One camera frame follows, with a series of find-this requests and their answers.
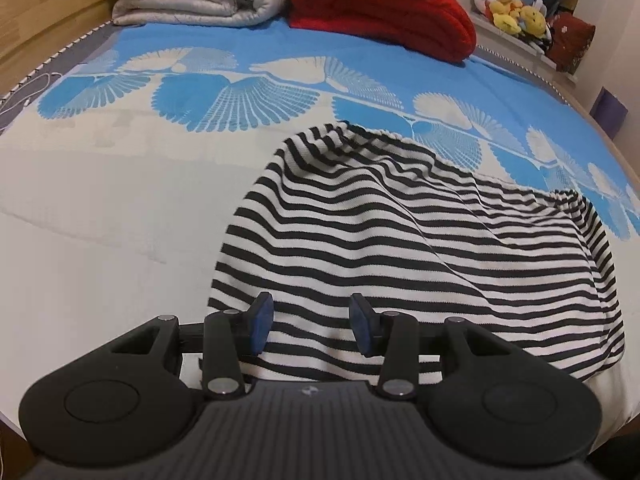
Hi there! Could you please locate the red folded blanket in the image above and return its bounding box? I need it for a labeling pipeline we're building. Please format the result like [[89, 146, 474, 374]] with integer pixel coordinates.
[[287, 0, 479, 65]]

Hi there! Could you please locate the red patterned bag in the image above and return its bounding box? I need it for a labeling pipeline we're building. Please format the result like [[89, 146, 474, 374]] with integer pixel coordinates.
[[547, 14, 597, 75]]

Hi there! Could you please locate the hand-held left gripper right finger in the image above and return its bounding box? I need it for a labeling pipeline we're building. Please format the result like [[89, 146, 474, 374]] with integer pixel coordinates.
[[349, 292, 506, 398]]

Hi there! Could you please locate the wooden bed frame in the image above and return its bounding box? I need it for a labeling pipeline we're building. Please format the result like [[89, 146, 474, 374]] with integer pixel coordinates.
[[0, 0, 120, 98]]

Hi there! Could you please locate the white cable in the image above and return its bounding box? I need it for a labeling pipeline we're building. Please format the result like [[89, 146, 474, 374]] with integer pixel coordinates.
[[0, 72, 63, 111]]

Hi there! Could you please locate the black white striped hoodie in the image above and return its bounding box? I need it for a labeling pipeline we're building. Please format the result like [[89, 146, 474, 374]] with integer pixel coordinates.
[[209, 121, 627, 383]]

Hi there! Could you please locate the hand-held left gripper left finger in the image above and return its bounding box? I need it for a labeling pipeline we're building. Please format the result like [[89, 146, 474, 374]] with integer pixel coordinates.
[[107, 292, 275, 401]]

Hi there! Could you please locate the yellow white plush toy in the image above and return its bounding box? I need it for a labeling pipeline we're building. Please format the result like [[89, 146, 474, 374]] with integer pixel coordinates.
[[519, 4, 552, 41]]

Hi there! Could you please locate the yellow plush duck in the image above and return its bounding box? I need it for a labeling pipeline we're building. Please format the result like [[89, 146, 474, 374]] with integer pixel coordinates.
[[487, 0, 526, 36]]

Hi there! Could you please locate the white windowsill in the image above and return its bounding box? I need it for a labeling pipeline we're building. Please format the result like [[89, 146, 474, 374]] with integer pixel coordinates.
[[470, 10, 583, 87]]

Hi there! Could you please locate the blue white printed bedsheet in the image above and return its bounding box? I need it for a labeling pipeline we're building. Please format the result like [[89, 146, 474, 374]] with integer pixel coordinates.
[[0, 14, 640, 441]]

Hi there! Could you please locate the purple box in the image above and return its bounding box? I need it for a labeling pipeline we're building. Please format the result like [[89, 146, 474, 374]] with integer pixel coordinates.
[[590, 87, 629, 139]]

